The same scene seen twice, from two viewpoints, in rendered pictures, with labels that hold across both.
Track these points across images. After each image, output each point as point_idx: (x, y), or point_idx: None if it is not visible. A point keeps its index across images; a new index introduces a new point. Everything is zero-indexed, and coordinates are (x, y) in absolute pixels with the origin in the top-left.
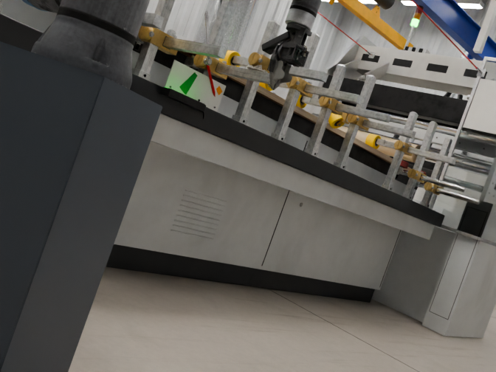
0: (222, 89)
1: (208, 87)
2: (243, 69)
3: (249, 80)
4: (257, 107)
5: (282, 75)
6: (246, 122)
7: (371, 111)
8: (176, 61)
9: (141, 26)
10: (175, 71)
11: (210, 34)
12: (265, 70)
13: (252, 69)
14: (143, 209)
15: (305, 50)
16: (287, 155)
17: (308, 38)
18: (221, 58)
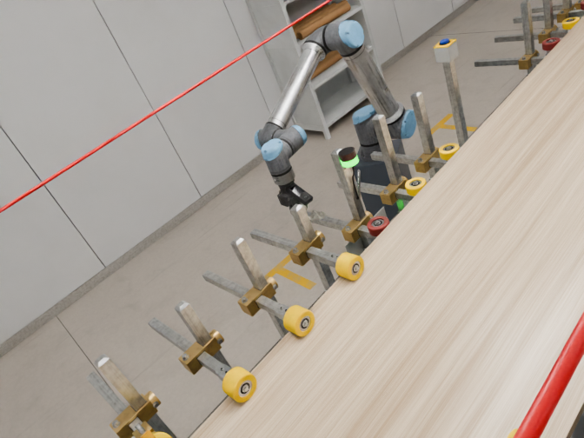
0: (348, 248)
1: (359, 240)
2: (328, 216)
3: (321, 225)
4: None
5: None
6: (324, 292)
7: (166, 325)
8: (381, 208)
9: (407, 178)
10: (382, 215)
11: (360, 200)
12: (309, 215)
13: (320, 214)
14: None
15: (279, 193)
16: None
17: (247, 243)
18: (340, 188)
